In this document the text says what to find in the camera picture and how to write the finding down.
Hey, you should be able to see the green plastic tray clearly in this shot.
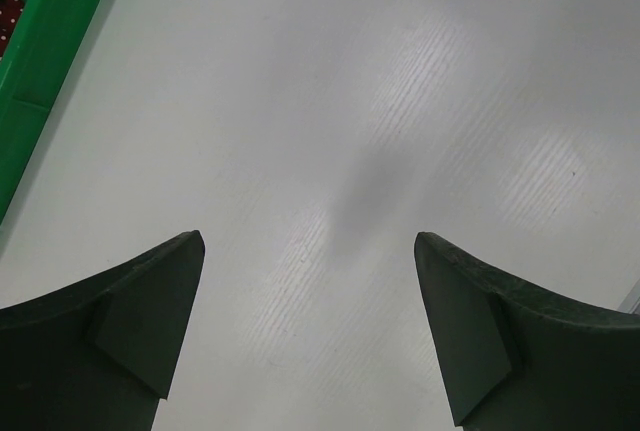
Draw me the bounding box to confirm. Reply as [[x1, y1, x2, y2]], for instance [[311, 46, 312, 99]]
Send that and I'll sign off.
[[1, 0, 101, 209]]

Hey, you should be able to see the aluminium rail frame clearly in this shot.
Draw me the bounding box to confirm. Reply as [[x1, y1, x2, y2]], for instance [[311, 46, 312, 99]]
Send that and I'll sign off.
[[618, 281, 640, 315]]

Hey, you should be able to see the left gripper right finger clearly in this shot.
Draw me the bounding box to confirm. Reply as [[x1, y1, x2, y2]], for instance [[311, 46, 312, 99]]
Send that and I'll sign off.
[[414, 232, 639, 430]]

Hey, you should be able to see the red polka dot skirt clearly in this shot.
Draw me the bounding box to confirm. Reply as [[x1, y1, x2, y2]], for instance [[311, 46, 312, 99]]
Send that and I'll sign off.
[[0, 0, 24, 57]]

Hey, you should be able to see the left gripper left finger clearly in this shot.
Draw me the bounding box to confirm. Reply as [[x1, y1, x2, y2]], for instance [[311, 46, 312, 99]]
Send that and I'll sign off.
[[1, 230, 204, 430]]

